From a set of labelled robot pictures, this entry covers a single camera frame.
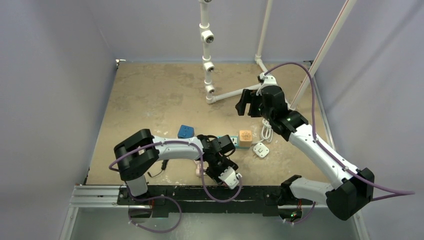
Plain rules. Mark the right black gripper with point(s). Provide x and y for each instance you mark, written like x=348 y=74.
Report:
x=252 y=101

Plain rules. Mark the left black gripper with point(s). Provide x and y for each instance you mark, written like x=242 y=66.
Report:
x=215 y=175

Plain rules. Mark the tan cube plug adapter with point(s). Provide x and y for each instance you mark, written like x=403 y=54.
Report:
x=245 y=138

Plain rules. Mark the blue cube socket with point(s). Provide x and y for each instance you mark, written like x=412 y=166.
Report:
x=185 y=132

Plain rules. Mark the black power adapter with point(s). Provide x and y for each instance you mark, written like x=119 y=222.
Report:
x=164 y=165

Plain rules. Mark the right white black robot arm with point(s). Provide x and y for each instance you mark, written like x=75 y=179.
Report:
x=349 y=188

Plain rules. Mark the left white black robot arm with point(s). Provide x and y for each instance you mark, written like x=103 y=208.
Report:
x=136 y=154

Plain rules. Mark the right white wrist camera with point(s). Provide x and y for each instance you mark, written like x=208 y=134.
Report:
x=266 y=80

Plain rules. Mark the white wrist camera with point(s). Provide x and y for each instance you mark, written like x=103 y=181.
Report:
x=230 y=178
x=266 y=80

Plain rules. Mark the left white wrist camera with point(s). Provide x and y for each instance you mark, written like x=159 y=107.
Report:
x=230 y=178

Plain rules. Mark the white square wall adapter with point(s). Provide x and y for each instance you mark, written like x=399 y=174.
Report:
x=261 y=150

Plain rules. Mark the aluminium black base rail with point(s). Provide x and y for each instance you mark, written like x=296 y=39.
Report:
x=162 y=200

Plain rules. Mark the white PVC pipe frame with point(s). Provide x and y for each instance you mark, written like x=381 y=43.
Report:
x=264 y=31

